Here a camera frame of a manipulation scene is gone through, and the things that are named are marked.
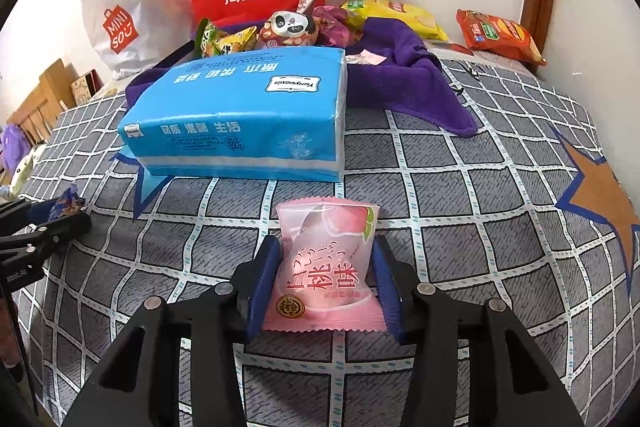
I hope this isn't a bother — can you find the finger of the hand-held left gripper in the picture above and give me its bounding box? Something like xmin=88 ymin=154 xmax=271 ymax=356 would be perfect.
xmin=0 ymin=213 xmax=93 ymax=259
xmin=0 ymin=198 xmax=58 ymax=230

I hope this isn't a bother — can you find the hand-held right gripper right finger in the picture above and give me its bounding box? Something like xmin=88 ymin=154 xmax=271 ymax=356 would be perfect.
xmin=372 ymin=236 xmax=586 ymax=427

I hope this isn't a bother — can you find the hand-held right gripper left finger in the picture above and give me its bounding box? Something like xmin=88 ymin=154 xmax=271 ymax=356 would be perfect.
xmin=61 ymin=234 xmax=282 ymax=427

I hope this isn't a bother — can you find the blue cookie packet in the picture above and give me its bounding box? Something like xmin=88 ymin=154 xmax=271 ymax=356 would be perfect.
xmin=50 ymin=187 xmax=87 ymax=219

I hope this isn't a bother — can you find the pale pink peach snack packet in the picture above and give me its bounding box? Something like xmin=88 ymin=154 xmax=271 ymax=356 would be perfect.
xmin=262 ymin=199 xmax=385 ymax=333

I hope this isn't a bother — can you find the green snack packet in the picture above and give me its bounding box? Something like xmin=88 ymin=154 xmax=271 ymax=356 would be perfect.
xmin=195 ymin=18 xmax=231 ymax=59

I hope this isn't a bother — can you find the yellow rice cracker packet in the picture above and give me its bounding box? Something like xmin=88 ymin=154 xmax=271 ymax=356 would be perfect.
xmin=216 ymin=27 xmax=259 ymax=55

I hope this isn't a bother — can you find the round panda snack packet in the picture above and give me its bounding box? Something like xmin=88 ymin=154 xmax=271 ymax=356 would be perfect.
xmin=257 ymin=10 xmax=321 ymax=52

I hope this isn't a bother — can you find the magenta snack pouch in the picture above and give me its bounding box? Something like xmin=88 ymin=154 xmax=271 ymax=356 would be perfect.
xmin=312 ymin=4 xmax=368 ymax=54

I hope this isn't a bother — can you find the white floral cloth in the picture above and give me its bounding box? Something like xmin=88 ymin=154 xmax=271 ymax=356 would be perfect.
xmin=10 ymin=142 xmax=48 ymax=198

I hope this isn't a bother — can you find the purple plastic bag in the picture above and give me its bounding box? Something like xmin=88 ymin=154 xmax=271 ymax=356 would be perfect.
xmin=0 ymin=124 xmax=32 ymax=175

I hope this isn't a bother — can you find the wooden headboard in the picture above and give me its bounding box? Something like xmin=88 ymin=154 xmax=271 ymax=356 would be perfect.
xmin=7 ymin=59 xmax=76 ymax=142

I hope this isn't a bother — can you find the grey checked bedsheet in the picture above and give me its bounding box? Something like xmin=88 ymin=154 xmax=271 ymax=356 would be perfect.
xmin=12 ymin=52 xmax=640 ymax=427

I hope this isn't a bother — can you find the blue tissue pack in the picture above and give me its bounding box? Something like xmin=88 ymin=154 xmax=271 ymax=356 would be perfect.
xmin=117 ymin=47 xmax=348 ymax=182

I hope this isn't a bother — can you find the purple towel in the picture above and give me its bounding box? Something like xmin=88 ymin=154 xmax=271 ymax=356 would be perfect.
xmin=125 ymin=17 xmax=478 ymax=138

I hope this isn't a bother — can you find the pale pink flat packet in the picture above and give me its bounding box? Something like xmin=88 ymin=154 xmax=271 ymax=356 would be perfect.
xmin=345 ymin=50 xmax=387 ymax=66

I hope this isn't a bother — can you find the white plastic bag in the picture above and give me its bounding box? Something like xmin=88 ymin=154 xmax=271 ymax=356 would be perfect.
xmin=74 ymin=0 xmax=193 ymax=81

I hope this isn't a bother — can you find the yellow chips bag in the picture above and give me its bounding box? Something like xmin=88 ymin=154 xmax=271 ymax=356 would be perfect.
xmin=340 ymin=0 xmax=449 ymax=42

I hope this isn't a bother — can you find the orange chips bag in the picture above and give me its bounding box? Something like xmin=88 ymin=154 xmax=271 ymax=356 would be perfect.
xmin=456 ymin=9 xmax=547 ymax=66

